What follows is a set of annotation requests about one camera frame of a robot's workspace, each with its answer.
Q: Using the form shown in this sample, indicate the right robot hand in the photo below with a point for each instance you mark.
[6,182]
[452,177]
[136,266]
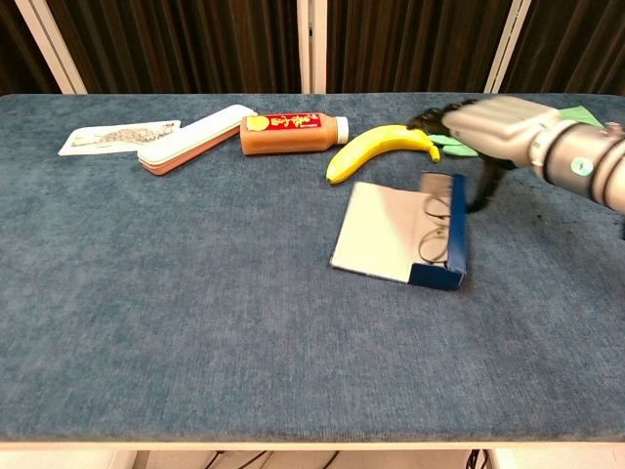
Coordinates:
[493,127]

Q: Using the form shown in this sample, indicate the blue rectangular box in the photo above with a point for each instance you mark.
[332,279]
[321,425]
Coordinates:
[381,229]

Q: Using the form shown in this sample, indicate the thin wire eyeglasses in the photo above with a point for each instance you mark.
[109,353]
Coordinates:
[434,244]

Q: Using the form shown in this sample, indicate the green rubber glove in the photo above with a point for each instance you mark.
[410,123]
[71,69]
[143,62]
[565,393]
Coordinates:
[456,146]

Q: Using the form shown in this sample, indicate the dark pleated curtain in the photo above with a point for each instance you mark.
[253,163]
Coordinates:
[571,44]
[185,44]
[19,58]
[410,44]

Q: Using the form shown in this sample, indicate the yellow banana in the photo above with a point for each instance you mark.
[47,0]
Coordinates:
[371,146]

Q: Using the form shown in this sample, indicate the brown juice bottle red label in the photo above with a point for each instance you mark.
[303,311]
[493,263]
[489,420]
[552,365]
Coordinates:
[288,134]

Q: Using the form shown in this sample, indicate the cream oblong case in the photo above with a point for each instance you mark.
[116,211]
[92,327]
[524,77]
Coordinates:
[195,139]

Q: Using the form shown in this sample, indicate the blue table mat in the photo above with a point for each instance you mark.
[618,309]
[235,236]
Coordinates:
[195,293]

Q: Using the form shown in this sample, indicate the white printed card pack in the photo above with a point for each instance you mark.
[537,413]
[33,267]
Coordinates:
[112,138]

